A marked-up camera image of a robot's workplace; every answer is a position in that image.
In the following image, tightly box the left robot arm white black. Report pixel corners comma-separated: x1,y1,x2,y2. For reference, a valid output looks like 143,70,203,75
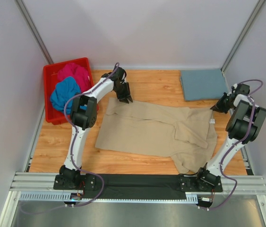
53,68,133,190

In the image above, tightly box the beige t shirt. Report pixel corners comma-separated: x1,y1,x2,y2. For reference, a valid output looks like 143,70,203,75
95,97,218,174

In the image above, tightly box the corner aluminium post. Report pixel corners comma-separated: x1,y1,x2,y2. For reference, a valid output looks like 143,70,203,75
14,0,54,64
221,0,266,75

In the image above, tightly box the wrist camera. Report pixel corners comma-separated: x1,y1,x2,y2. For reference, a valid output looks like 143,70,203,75
112,67,127,83
232,83,250,96

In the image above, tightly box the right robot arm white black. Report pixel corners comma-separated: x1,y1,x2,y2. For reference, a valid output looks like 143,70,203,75
196,93,266,192

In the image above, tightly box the right corner aluminium post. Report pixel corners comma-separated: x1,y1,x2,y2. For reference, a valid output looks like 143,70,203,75
221,0,266,75

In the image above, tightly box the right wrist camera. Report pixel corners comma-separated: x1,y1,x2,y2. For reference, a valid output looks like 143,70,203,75
232,83,250,96

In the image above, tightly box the white slotted cable duct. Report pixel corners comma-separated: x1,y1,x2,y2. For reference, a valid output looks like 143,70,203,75
19,192,198,204

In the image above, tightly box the crumpled magenta t shirt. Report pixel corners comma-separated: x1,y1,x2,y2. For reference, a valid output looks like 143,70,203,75
57,62,93,92

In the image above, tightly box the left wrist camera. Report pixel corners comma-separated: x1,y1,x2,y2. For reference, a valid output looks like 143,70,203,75
112,67,127,83

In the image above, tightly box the crumpled blue t shirt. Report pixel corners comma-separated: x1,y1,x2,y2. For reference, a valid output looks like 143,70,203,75
50,77,91,113

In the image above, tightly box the aluminium frame rail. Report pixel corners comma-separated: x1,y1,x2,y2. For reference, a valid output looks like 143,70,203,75
6,172,266,224

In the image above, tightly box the folded grey-blue t shirt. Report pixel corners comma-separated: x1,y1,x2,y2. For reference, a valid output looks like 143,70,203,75
180,69,228,101

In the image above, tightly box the left corner aluminium post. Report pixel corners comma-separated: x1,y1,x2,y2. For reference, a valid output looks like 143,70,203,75
14,0,54,64

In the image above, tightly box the red plastic bin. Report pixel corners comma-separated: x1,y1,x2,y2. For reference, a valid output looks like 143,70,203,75
43,57,94,125

